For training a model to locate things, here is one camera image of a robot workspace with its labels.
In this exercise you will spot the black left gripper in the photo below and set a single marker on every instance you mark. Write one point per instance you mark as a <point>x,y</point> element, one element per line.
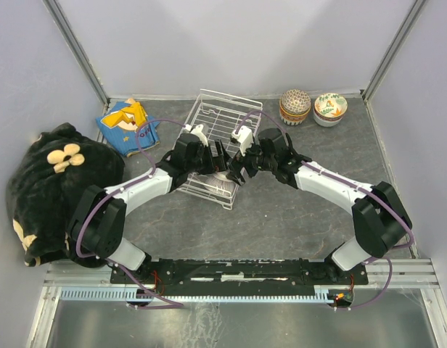
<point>216,164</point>

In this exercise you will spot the maroon tile pattern bowl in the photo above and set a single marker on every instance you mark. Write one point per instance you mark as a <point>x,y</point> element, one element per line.
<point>295,101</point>

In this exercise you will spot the black plush flower blanket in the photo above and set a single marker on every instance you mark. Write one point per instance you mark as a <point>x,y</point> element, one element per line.
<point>44,191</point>

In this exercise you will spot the plain white ribbed bowl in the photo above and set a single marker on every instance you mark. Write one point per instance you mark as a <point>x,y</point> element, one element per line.
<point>326,123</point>

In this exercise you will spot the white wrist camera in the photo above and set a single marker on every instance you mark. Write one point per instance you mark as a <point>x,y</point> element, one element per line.
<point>200,130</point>
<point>243,137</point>

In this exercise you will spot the white bowl red lattice pattern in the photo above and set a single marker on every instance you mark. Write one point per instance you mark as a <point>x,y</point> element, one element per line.
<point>326,119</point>

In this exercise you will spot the yellow sun pattern bowl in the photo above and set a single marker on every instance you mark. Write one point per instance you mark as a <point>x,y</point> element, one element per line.
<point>286,114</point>

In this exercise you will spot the aluminium frame rails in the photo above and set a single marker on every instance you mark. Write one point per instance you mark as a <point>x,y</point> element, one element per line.
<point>433,300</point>

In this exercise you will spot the white bowl orange flower pattern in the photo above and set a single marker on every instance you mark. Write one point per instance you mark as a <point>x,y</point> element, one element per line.
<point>331,105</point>

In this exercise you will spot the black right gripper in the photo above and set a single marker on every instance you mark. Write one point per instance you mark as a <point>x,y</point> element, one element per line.
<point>237,164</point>

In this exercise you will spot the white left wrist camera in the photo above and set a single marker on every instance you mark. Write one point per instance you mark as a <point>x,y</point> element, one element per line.
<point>200,130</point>

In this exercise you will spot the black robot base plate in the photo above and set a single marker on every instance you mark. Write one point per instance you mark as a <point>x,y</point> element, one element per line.
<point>233,278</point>

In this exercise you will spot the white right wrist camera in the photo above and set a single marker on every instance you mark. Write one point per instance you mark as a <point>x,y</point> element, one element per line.
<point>243,137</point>

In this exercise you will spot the grey striped bowl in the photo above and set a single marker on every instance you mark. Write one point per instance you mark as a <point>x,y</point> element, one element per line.
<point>219,184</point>

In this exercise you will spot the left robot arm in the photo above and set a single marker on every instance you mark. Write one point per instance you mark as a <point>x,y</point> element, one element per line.
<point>98,222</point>

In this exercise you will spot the white bowl teal leaf pattern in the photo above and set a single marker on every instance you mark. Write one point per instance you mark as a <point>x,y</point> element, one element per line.
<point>292,122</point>

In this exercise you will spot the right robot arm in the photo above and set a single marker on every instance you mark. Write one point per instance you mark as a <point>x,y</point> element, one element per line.
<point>379,219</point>

